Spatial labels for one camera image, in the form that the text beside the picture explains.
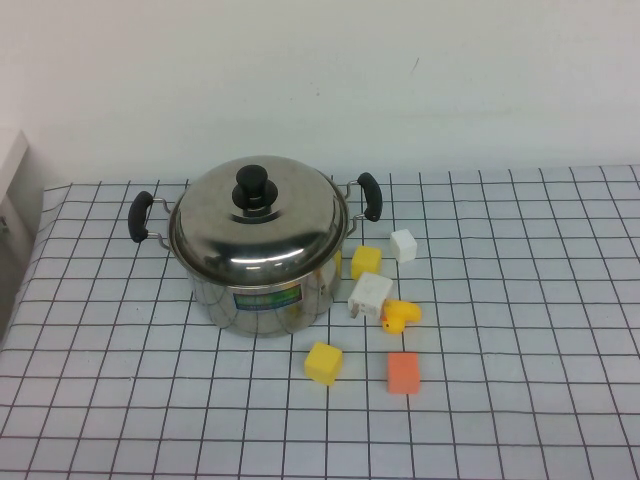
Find stainless steel pot lid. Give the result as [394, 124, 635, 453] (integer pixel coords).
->
[167, 154, 350, 289]

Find stainless steel cooking pot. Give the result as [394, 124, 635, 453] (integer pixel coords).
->
[127, 172, 384, 339]

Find yellow foam cube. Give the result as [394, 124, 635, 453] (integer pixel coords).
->
[350, 244, 384, 281]
[304, 341, 345, 388]

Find white plug adapter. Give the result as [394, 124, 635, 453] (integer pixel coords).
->
[347, 271, 395, 321]

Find white foam cube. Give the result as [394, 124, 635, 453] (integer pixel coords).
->
[389, 228, 419, 264]

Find yellow rubber duck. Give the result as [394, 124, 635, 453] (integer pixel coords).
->
[380, 298, 423, 336]

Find orange foam cube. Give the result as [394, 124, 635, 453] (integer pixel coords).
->
[387, 351, 422, 396]

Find white black grid tablecloth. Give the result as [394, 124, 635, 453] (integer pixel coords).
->
[0, 164, 640, 480]

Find white side shelf board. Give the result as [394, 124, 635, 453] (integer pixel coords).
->
[0, 128, 30, 221]

